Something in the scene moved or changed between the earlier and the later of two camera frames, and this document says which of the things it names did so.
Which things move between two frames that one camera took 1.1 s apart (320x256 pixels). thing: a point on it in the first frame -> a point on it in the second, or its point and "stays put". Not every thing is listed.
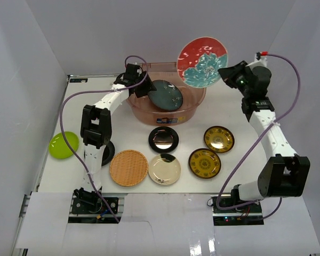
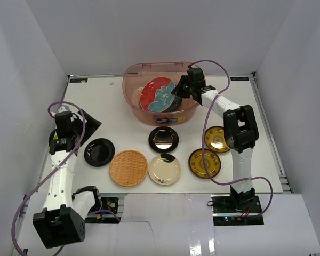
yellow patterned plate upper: (219, 139) stays put
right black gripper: (229, 74) -> (178, 90)
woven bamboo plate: (128, 167) stays put
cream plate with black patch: (165, 169) stays put
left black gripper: (143, 85) -> (80, 124)
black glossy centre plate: (164, 140) stays put
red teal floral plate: (199, 60) -> (156, 95)
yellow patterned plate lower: (204, 163) stays put
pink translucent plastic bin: (144, 109) stays put
